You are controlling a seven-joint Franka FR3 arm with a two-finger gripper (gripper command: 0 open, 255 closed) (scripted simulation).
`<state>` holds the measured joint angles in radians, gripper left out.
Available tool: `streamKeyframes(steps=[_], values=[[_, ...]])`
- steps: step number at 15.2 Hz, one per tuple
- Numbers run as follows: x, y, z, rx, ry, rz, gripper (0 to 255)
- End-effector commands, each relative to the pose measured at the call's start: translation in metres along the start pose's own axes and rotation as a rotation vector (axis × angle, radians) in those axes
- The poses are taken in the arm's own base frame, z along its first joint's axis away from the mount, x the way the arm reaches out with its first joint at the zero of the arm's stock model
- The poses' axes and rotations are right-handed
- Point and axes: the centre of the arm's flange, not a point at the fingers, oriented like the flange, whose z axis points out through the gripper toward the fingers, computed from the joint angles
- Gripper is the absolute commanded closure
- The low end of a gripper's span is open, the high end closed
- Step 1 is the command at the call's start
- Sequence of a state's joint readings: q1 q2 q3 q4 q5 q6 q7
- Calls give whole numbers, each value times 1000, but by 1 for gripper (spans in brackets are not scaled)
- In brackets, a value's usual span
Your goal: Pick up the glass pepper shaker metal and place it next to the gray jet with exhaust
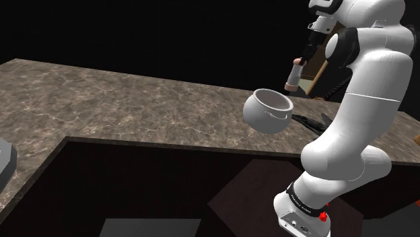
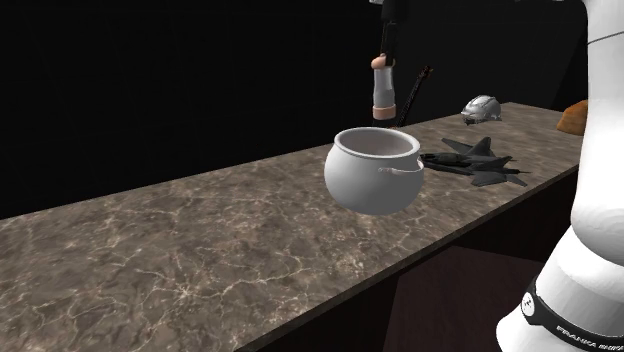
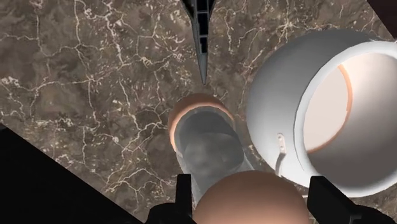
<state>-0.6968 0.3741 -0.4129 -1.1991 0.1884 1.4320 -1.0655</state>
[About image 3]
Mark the white mug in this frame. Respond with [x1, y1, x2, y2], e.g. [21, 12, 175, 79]
[246, 29, 397, 199]

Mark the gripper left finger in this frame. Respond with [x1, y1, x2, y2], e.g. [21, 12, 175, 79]
[147, 173, 197, 224]

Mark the black pointed tool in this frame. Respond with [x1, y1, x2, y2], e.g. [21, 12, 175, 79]
[181, 0, 216, 87]

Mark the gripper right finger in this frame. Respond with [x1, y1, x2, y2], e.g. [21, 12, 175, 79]
[306, 175, 396, 224]

